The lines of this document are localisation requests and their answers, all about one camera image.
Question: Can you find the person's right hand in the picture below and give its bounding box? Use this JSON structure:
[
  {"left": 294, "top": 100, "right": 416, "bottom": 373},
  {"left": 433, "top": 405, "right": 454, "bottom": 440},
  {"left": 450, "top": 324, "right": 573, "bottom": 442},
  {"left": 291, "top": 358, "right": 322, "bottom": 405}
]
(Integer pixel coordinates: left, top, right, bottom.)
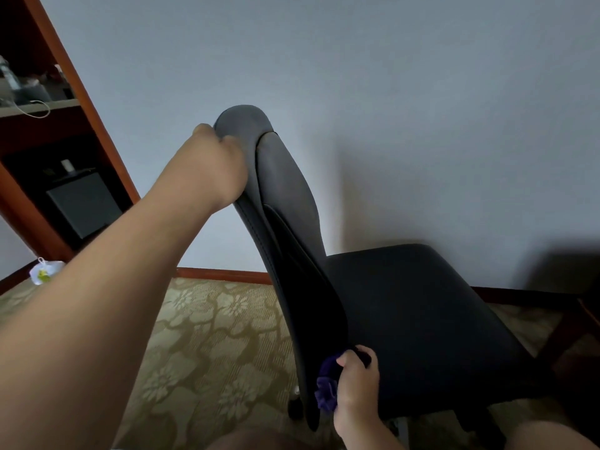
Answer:
[{"left": 333, "top": 350, "right": 381, "bottom": 433}]

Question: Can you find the person's left hand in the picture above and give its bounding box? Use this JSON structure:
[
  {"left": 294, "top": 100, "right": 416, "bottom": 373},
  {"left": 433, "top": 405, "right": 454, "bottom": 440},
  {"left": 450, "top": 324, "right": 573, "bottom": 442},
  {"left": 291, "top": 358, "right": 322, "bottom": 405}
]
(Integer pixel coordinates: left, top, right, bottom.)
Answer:
[{"left": 157, "top": 123, "right": 249, "bottom": 216}]

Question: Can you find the purple cleaning cloth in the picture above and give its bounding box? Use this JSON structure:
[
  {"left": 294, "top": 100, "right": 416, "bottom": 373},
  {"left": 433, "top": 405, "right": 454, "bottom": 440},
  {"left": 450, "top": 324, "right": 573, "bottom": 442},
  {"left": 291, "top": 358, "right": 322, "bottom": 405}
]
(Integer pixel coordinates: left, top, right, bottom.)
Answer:
[{"left": 314, "top": 347, "right": 372, "bottom": 414}]

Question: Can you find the black leather office chair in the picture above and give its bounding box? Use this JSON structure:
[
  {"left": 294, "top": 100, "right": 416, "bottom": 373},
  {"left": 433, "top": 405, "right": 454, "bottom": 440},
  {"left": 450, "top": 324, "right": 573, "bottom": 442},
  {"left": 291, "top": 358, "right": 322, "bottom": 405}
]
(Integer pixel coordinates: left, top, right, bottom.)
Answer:
[{"left": 213, "top": 105, "right": 561, "bottom": 450}]

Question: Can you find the person's left forearm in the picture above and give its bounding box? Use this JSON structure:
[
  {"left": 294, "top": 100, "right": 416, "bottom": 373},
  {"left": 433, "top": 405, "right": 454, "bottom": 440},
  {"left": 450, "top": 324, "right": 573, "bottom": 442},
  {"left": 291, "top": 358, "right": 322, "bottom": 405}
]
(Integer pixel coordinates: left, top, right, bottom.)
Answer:
[{"left": 0, "top": 186, "right": 217, "bottom": 450}]

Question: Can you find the person's right forearm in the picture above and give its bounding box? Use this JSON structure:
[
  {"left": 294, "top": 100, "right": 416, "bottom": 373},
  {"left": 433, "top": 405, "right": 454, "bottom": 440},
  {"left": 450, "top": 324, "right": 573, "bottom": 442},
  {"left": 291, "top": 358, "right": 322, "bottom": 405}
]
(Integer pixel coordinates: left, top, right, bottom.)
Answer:
[{"left": 334, "top": 414, "right": 405, "bottom": 450}]

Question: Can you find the brown wooden baseboard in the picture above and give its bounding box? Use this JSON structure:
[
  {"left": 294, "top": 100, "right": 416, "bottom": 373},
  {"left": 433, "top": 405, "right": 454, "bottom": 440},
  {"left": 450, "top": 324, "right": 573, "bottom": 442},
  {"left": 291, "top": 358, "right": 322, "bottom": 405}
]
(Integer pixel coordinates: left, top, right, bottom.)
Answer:
[{"left": 0, "top": 260, "right": 582, "bottom": 311}]

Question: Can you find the black safe box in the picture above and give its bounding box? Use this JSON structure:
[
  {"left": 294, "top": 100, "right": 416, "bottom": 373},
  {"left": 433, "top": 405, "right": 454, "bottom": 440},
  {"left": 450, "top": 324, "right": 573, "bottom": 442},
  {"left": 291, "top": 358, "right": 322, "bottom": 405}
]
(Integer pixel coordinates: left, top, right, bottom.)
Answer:
[{"left": 46, "top": 170, "right": 124, "bottom": 240}]

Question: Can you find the brown wooden cabinet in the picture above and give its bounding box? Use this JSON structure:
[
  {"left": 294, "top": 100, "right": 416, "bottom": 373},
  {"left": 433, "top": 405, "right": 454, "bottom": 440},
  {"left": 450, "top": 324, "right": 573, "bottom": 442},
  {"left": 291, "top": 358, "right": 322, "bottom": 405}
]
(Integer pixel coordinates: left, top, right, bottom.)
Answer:
[{"left": 0, "top": 0, "right": 141, "bottom": 264}]

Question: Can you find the dark wooden table leg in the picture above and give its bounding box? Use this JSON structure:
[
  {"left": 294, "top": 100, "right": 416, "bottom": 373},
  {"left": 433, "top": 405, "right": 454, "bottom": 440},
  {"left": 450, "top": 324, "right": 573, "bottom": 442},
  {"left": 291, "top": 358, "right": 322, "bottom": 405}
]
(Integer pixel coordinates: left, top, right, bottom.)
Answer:
[{"left": 534, "top": 295, "right": 600, "bottom": 371}]

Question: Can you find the white plastic bag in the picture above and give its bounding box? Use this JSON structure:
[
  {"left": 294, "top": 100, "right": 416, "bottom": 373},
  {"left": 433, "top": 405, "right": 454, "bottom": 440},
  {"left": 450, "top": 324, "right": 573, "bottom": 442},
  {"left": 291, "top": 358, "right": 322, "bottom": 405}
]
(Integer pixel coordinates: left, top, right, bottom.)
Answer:
[{"left": 29, "top": 257, "right": 66, "bottom": 286}]

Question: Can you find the person's right leg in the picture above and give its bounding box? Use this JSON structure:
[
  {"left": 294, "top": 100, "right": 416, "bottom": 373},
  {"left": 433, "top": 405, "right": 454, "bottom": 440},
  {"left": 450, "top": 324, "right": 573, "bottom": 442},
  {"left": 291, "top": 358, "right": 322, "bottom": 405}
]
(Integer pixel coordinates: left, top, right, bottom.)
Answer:
[{"left": 505, "top": 419, "right": 600, "bottom": 450}]

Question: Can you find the white cable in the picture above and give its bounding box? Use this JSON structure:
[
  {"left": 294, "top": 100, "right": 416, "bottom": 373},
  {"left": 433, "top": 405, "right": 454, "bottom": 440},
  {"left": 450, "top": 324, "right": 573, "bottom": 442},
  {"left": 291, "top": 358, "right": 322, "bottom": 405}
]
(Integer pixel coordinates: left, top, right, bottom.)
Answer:
[{"left": 11, "top": 99, "right": 51, "bottom": 120}]

